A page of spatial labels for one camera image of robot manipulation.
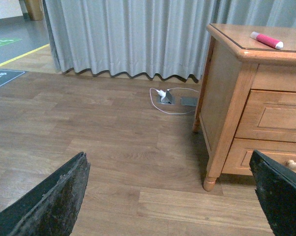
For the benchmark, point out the green floor sticker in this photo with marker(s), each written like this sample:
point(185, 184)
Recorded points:
point(6, 41)

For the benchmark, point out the bottom drawer wooden knob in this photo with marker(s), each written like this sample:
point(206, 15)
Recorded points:
point(291, 164)

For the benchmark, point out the open metal floor socket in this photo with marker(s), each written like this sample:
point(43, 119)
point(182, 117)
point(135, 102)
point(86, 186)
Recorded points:
point(169, 99)

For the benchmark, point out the wooden door frame post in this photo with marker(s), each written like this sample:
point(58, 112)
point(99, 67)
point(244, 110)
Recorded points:
point(34, 10)

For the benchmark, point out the pink marker with white caps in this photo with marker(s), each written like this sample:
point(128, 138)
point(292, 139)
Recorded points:
point(269, 41)

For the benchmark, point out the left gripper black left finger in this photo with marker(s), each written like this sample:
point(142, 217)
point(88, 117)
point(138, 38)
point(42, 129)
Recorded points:
point(52, 207)

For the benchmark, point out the white charger plug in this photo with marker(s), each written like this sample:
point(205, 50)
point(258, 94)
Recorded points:
point(161, 93)

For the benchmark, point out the wooden nightstand cabinet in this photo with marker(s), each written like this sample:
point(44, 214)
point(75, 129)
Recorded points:
point(237, 64)

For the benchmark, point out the dark floor sign sticker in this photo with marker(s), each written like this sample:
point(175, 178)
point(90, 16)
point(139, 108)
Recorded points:
point(8, 75)

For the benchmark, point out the grey curtain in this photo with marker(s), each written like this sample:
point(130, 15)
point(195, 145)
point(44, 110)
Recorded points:
point(155, 37)

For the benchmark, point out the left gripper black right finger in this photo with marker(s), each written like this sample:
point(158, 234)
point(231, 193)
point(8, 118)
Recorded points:
point(276, 192)

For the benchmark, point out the closed metal floor plate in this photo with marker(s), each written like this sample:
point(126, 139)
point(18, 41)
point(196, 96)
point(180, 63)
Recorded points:
point(189, 101)

